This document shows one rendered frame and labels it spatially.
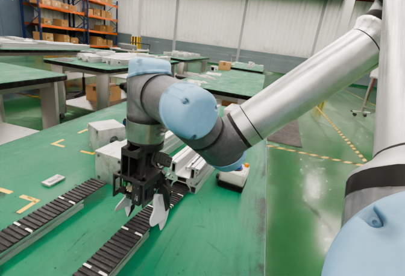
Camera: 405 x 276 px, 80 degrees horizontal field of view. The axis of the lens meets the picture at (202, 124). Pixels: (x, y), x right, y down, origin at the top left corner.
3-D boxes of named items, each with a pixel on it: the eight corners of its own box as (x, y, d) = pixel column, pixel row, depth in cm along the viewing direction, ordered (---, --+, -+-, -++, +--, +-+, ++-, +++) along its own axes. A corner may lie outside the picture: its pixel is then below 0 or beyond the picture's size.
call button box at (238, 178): (241, 193, 75) (244, 176, 73) (212, 184, 78) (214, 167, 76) (246, 181, 82) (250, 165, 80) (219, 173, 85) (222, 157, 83)
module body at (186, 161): (196, 194, 71) (199, 169, 69) (166, 184, 74) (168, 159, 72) (248, 125, 143) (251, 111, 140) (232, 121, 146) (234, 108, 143)
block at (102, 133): (102, 158, 85) (102, 132, 82) (88, 146, 92) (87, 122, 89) (128, 151, 92) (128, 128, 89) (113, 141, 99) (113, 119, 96)
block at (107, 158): (129, 192, 68) (131, 162, 65) (95, 179, 72) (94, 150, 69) (147, 178, 76) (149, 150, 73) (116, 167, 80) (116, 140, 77)
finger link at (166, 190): (153, 211, 53) (143, 174, 51) (157, 207, 54) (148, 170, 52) (172, 212, 51) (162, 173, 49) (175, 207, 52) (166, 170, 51)
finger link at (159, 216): (147, 244, 50) (137, 203, 48) (163, 225, 55) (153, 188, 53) (161, 245, 48) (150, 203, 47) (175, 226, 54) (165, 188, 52)
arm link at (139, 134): (141, 110, 50) (176, 119, 48) (140, 131, 52) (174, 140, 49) (117, 118, 44) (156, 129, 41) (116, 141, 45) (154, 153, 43)
